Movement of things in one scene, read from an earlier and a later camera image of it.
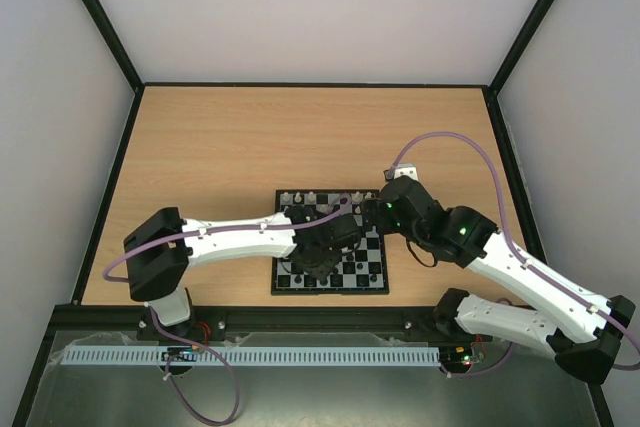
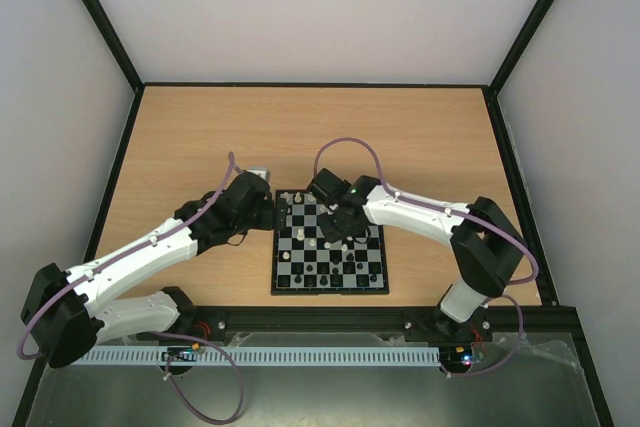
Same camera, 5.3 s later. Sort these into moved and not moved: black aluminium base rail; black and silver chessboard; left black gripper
Moved: left black gripper
Not moved: black and silver chessboard; black aluminium base rail
